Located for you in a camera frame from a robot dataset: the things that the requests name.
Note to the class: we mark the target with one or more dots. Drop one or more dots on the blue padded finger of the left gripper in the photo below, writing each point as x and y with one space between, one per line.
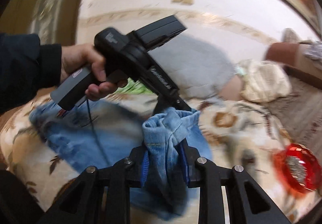
161 105
181 105

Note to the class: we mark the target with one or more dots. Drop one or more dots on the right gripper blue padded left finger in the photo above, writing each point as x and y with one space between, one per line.
144 168

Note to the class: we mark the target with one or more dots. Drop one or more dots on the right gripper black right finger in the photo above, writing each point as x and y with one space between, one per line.
181 149

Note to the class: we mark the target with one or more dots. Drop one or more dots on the blue denim jeans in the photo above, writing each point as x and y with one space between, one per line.
101 133

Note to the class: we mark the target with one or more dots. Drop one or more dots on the black sleeve left forearm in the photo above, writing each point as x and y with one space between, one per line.
26 67

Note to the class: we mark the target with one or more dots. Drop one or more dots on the green checkered pillow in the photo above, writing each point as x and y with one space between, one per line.
134 87

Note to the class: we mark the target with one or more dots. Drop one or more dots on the grey quilted pillow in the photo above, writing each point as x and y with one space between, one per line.
199 69

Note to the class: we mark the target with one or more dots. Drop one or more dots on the cream leaf-print blanket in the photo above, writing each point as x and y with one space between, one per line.
238 132

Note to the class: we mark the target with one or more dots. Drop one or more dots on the cream crumpled cloth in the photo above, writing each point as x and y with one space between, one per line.
264 81

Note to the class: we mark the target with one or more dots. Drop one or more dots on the red plastic bowl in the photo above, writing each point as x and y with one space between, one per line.
298 169

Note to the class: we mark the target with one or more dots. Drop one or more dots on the striped beige bedsheet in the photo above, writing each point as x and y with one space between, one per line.
300 114

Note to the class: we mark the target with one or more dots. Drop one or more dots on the brown padded headboard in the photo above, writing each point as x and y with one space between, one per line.
295 64

